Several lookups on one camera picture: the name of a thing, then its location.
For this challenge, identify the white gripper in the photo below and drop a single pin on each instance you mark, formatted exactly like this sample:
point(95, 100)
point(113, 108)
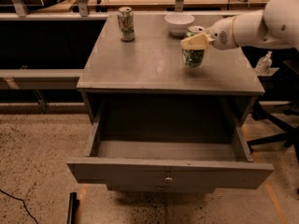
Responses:
point(221, 36)

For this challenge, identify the dark green soda can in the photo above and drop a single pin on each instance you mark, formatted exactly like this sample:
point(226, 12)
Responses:
point(193, 58)

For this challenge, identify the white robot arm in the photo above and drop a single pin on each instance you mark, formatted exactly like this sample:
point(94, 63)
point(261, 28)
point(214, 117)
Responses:
point(274, 27)

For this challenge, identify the white green soda can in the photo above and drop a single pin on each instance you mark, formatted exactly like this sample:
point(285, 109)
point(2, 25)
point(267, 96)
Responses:
point(126, 23)

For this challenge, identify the open grey top drawer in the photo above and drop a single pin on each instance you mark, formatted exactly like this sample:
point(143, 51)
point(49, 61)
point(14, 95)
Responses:
point(136, 143)

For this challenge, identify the round metal drawer knob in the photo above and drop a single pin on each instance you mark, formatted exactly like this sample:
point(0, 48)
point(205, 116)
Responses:
point(168, 180)

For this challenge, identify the white ceramic bowl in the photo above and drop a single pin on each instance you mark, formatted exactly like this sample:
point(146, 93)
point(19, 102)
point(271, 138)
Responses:
point(177, 23)

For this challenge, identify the grey wooden cabinet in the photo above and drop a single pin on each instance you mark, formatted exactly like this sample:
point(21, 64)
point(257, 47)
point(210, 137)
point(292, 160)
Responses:
point(152, 66)

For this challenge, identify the black bar on floor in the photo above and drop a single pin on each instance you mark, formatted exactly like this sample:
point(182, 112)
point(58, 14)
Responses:
point(72, 208)

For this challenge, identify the grey metal shelf rail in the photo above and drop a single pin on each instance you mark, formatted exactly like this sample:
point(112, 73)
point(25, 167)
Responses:
point(39, 79)

